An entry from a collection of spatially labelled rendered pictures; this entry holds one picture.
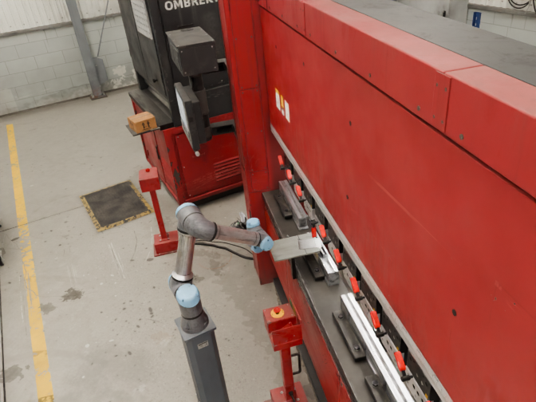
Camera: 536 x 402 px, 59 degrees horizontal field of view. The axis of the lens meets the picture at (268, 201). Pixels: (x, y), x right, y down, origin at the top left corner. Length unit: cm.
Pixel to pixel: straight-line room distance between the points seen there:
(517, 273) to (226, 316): 291
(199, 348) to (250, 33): 185
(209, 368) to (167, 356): 83
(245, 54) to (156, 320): 210
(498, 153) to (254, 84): 229
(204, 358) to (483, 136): 207
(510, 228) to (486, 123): 21
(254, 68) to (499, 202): 226
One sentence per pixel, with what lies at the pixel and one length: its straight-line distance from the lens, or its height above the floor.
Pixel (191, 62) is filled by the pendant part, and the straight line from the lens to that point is 318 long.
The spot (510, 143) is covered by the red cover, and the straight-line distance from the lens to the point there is 98.
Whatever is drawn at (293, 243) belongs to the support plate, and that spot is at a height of 100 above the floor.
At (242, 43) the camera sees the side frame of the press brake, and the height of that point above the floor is 194.
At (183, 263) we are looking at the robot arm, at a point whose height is 110.
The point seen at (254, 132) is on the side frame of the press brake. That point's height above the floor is 135.
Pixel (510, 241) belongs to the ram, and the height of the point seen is 203.
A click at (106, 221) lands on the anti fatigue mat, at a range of 520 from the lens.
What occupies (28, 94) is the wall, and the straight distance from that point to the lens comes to 925.
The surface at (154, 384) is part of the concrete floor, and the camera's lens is 348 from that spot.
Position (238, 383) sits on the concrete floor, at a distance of 335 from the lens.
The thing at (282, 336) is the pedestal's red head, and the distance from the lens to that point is 254.
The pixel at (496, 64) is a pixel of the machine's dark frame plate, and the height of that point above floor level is 230.
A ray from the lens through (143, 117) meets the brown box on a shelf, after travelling 453.
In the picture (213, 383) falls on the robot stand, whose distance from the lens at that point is 292.
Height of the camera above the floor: 264
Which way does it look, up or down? 32 degrees down
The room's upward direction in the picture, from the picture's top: 6 degrees counter-clockwise
